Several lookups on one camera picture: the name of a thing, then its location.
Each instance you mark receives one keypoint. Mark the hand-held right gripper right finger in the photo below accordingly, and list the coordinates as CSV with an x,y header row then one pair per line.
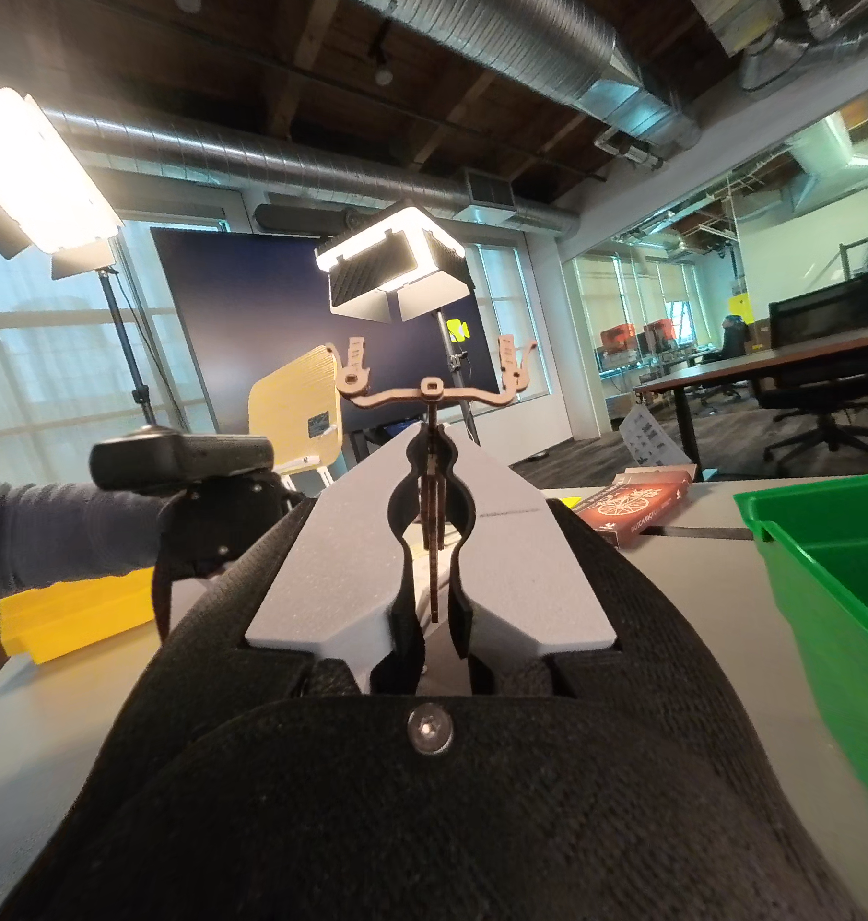
x,y
520,575

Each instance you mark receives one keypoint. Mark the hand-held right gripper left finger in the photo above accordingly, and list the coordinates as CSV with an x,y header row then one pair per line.
x,y
333,568

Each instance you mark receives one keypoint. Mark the person's left forearm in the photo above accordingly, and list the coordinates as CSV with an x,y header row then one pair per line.
x,y
67,532

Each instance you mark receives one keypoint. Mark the dark red model kit box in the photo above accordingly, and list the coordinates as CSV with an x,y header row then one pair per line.
x,y
632,507

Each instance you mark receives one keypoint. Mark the light wooden chair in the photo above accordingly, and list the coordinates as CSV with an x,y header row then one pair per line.
x,y
294,410

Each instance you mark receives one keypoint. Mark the black light stand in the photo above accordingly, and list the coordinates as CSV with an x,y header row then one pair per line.
x,y
128,345
457,367

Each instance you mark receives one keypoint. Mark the dark blue backdrop board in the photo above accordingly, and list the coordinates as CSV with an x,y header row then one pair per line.
x,y
261,316

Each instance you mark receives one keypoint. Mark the yellow plastic bin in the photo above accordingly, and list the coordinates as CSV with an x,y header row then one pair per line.
x,y
74,611

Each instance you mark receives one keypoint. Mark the open paper instruction booklet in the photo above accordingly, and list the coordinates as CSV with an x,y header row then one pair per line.
x,y
650,435

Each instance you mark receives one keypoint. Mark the orange 3D printer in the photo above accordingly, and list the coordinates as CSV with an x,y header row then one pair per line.
x,y
617,337

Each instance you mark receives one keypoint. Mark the square softbox studio light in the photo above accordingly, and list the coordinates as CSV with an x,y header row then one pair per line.
x,y
394,266

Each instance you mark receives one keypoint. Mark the green plastic bin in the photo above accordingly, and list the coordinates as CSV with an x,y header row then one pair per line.
x,y
837,575

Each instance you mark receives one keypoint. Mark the flat studio light panel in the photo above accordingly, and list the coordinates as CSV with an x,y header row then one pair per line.
x,y
38,173

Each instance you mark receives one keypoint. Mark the long dark office table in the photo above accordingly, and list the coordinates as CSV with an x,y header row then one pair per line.
x,y
765,363

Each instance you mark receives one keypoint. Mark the black office chair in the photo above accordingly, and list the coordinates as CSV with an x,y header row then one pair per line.
x,y
822,338

